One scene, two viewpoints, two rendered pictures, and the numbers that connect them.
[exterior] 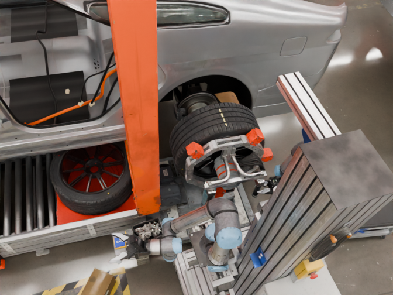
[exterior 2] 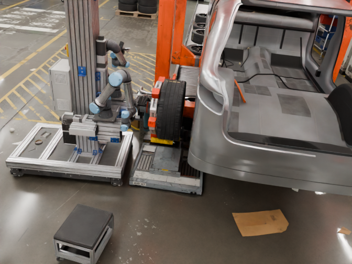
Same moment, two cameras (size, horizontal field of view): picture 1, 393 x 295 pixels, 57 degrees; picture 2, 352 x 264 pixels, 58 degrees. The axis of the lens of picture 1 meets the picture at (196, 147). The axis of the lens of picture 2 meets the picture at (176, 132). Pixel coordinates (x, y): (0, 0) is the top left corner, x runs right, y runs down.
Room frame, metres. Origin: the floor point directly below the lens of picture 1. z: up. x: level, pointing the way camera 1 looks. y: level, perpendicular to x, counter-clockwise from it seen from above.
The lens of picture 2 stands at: (2.88, -2.93, 2.45)
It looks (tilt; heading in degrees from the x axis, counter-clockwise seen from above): 31 degrees down; 114
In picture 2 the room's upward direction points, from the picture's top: 6 degrees clockwise
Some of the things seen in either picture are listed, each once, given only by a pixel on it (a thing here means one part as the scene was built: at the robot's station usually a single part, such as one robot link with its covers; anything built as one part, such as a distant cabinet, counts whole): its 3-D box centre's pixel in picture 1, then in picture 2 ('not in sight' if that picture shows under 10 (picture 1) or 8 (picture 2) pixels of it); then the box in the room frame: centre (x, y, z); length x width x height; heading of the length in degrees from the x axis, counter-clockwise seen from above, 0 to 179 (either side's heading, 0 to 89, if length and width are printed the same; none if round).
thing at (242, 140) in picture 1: (223, 163); (156, 108); (1.38, -0.20, 0.85); 0.54 x 0.07 x 0.54; 111
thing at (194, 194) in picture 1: (209, 179); (168, 149); (1.54, -0.14, 0.32); 0.40 x 0.30 x 0.28; 111
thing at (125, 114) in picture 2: not in sight; (125, 116); (1.33, -0.71, 0.95); 0.11 x 0.08 x 0.11; 95
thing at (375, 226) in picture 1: (364, 215); (85, 236); (1.48, -1.53, 0.17); 0.43 x 0.36 x 0.34; 103
